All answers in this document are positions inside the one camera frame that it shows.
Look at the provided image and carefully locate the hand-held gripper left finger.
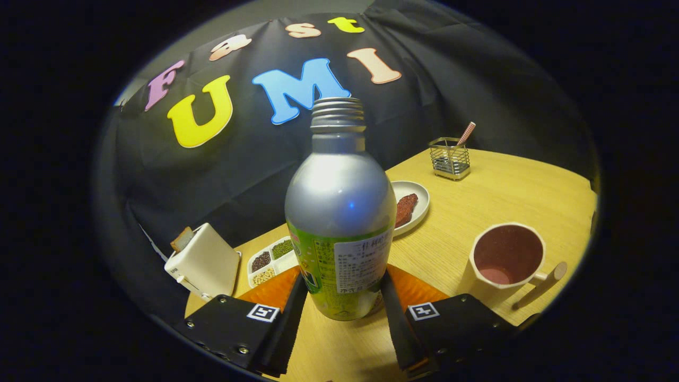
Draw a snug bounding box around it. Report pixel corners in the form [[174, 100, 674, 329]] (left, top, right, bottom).
[[172, 265, 309, 378]]

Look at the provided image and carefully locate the toast slice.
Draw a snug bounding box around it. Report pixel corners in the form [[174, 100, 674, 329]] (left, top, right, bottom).
[[170, 227, 194, 253]]

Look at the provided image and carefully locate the white divided tray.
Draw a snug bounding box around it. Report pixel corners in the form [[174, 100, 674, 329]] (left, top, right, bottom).
[[247, 236, 299, 289]]

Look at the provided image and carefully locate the silver green juice bottle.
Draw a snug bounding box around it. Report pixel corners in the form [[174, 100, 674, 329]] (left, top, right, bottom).
[[284, 97, 397, 322]]

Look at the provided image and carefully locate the pink striped straw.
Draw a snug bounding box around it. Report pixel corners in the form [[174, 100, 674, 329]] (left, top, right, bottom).
[[456, 121, 476, 147]]

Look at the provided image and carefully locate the wooden table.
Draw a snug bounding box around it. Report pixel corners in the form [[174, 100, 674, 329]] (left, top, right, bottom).
[[184, 147, 599, 382]]

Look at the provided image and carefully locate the beige cup with handle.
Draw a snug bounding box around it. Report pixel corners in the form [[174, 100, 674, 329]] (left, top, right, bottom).
[[459, 222, 568, 311]]

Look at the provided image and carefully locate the wire mesh holder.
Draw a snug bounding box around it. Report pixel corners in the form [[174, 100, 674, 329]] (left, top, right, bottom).
[[429, 137, 471, 181]]

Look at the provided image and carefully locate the brown meat slice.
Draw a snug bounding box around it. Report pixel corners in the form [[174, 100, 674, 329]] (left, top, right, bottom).
[[395, 193, 419, 229]]

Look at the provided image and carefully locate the white toaster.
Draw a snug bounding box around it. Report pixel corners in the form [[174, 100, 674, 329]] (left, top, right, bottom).
[[164, 222, 241, 301]]

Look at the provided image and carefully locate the white plate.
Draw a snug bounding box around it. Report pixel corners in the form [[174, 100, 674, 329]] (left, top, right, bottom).
[[390, 180, 431, 237]]

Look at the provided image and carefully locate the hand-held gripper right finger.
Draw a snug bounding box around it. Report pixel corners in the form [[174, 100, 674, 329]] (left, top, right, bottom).
[[379, 264, 518, 378]]

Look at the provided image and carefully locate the black backdrop cloth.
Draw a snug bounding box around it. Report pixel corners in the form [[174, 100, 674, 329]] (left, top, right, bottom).
[[95, 0, 600, 324]]

